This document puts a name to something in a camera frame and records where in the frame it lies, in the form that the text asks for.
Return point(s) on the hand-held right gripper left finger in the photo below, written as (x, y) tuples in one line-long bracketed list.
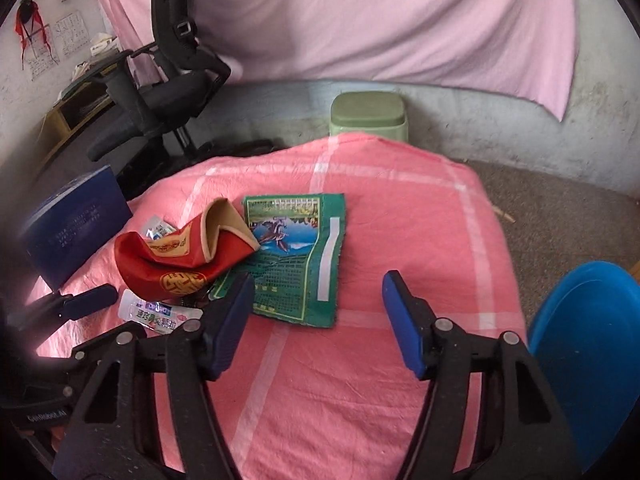
[(227, 330)]

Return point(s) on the red and gold pouch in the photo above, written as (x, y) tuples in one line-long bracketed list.
[(165, 270)]

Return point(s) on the pink checked tablecloth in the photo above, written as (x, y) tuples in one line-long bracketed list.
[(380, 200)]

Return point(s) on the white sachet with blue print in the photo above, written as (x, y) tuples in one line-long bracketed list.
[(150, 312)]

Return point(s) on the red knot wall ornament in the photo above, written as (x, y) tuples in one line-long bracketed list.
[(30, 15)]

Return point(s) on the pink hanging bed sheet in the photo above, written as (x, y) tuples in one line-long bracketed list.
[(375, 25)]

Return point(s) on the dark blue cardboard box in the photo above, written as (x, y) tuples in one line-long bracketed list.
[(75, 220)]

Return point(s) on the wooden stick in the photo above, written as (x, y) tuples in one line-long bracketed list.
[(505, 216)]

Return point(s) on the wall calendar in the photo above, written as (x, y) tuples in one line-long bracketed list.
[(72, 35)]

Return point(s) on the wooden desk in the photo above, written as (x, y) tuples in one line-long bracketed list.
[(55, 130)]

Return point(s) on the white tissue box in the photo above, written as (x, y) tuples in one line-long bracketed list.
[(102, 42)]

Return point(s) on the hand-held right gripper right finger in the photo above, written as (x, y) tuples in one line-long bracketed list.
[(402, 325)]

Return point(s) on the black mesh office chair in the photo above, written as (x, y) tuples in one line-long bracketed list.
[(170, 10)]

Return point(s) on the green printed packet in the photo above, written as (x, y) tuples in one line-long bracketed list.
[(300, 260)]

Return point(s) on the blue plastic bucket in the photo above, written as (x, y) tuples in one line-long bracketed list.
[(590, 360)]

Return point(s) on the green plastic stool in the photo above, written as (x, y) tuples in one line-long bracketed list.
[(367, 112)]

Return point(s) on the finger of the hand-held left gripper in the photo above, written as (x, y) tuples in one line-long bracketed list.
[(82, 360), (85, 302)]

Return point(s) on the stack of books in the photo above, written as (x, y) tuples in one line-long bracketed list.
[(82, 70)]

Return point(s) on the small white blue sachet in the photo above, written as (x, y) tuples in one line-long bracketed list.
[(157, 227)]

